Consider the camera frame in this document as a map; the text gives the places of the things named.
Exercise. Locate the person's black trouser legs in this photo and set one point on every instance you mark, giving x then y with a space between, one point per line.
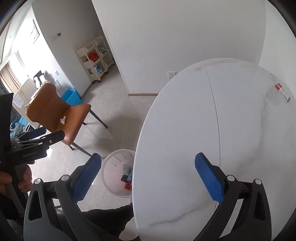
108 224

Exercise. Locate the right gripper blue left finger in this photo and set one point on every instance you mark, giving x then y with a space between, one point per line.
83 177

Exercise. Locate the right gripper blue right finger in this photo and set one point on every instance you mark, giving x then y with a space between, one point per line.
210 179

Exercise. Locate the white wall socket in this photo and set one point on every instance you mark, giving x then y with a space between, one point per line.
171 74

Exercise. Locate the white pink trash basket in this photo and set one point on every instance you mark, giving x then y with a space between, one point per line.
112 171

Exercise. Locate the brown leather chair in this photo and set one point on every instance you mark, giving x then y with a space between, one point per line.
47 108

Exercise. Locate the blue plastic bin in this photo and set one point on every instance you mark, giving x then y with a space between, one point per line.
71 97

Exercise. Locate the person's left hand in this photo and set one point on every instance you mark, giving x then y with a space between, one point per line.
24 185

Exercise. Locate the red paper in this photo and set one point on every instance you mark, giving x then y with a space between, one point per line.
128 186

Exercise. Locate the cream storage cart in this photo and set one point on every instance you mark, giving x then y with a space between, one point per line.
96 58

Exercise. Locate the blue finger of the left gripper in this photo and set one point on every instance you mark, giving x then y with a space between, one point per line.
32 134
44 141

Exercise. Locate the black foam mesh sheet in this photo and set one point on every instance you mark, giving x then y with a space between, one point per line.
124 178

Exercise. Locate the white crumpled tissue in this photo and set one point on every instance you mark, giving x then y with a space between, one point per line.
63 120

